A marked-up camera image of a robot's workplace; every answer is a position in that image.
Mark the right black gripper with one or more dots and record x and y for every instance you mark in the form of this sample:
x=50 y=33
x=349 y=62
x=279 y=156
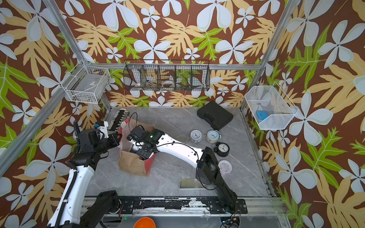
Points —
x=142 y=155

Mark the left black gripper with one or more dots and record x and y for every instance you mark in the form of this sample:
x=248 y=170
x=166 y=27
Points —
x=113 y=139

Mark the red burlap canvas bag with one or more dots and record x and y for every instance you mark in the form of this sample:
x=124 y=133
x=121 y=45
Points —
x=129 y=162

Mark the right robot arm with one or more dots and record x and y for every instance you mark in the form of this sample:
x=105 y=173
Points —
x=206 y=165

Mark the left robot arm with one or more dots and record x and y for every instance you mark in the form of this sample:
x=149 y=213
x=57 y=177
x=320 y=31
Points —
x=68 y=212

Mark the white round alarm clock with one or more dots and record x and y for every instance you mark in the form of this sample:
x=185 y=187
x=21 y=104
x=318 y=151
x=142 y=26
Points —
x=195 y=136

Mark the beige twin-bell alarm clock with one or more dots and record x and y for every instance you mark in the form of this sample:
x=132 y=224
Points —
x=213 y=136

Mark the black round alarm clock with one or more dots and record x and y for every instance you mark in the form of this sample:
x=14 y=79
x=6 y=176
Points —
x=221 y=149

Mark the light pink round clock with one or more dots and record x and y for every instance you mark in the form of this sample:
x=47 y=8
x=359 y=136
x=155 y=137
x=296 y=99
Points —
x=225 y=167

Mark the black socket set holder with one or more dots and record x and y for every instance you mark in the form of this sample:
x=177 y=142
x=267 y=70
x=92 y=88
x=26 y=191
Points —
x=116 y=120

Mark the black plastic tool case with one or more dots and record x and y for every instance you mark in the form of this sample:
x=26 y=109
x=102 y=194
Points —
x=215 y=115

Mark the orange bowl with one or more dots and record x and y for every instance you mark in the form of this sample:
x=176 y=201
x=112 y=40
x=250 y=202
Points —
x=145 y=222

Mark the blue object in basket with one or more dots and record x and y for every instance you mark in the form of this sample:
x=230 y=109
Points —
x=262 y=115

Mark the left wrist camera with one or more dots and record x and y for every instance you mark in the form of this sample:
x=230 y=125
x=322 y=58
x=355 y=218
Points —
x=101 y=129

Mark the white wire basket left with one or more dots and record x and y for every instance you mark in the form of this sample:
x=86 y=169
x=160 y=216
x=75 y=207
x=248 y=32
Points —
x=86 y=83

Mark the white wire basket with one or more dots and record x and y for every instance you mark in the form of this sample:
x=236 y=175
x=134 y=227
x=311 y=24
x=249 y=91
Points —
x=86 y=83
x=276 y=102

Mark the black wire basket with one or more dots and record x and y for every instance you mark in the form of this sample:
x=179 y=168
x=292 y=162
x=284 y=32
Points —
x=169 y=75

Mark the black mounting rail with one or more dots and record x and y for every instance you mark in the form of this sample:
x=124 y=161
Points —
x=212 y=205

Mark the white wire basket right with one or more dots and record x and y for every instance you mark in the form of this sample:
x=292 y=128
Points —
x=276 y=102

